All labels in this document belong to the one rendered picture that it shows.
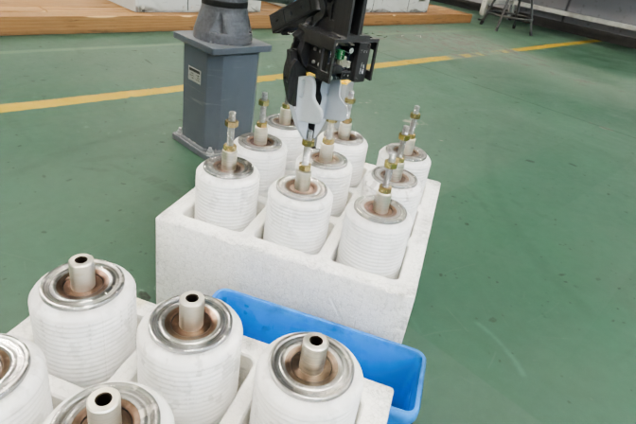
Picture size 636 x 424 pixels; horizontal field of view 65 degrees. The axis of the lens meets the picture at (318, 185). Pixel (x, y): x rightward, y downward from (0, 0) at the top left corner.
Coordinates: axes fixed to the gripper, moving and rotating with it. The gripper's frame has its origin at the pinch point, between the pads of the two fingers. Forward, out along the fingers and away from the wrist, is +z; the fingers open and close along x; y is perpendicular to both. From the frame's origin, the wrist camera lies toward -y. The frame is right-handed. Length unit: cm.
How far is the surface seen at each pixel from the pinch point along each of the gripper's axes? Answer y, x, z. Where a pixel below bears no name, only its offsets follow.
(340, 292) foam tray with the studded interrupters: 13.2, -0.8, 19.2
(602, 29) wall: -176, 499, 25
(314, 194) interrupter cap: 3.5, 0.3, 8.9
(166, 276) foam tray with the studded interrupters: -9.1, -16.3, 26.7
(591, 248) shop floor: 17, 80, 34
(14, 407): 19.7, -39.9, 9.8
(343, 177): -1.1, 9.9, 10.3
